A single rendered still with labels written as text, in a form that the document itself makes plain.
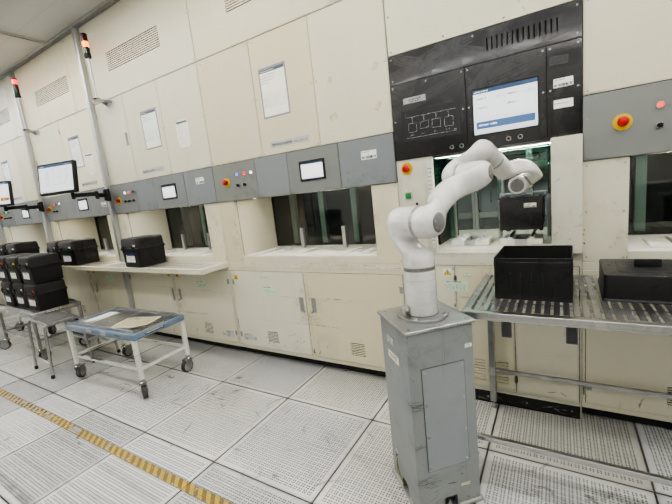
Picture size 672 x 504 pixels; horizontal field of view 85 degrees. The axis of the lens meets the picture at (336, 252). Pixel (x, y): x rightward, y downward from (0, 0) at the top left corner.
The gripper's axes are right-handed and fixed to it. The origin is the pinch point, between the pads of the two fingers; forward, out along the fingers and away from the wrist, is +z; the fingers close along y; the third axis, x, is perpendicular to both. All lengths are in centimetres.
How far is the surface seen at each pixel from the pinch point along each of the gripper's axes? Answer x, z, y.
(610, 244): -30, -31, 37
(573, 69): 48, -30, 23
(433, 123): 36, -30, -39
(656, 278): -35, -71, 46
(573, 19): 68, -29, 23
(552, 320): -44, -93, 15
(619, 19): 63, -29, 39
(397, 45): 79, -29, -56
